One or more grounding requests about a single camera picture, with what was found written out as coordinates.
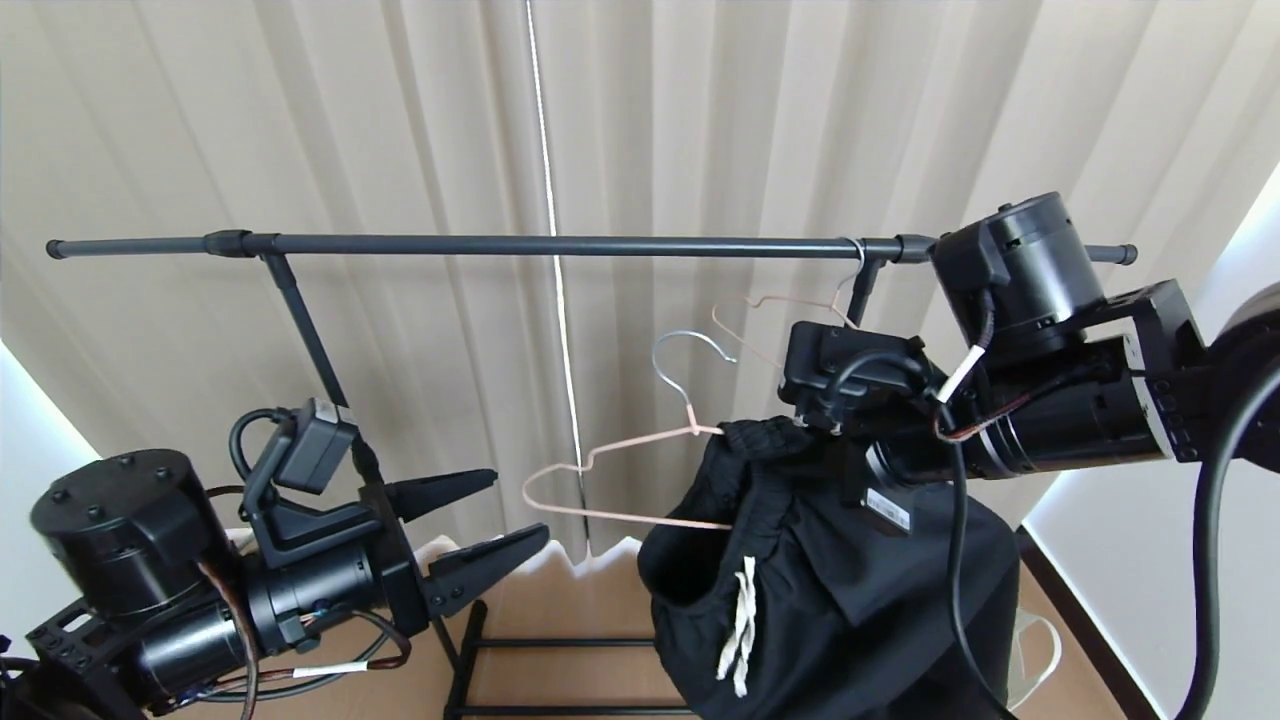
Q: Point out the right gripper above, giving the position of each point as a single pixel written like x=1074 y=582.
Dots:
x=1050 y=420

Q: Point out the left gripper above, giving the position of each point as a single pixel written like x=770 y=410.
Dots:
x=310 y=595

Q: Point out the pink clothes hanger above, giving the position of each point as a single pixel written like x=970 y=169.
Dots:
x=600 y=515
x=745 y=340

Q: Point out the black shorts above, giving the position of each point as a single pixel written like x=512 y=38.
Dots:
x=830 y=600

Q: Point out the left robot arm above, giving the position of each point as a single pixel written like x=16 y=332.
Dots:
x=110 y=540

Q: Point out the white laundry basket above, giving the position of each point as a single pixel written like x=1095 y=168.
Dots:
x=1040 y=650

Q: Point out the black clothes rack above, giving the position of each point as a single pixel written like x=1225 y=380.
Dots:
x=500 y=244

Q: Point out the beige curtain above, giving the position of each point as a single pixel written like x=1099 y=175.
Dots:
x=300 y=120

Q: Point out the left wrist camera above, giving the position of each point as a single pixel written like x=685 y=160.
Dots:
x=315 y=445

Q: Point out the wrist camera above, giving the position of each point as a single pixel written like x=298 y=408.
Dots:
x=830 y=365
x=315 y=445

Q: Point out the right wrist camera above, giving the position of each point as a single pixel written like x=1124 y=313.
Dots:
x=830 y=365

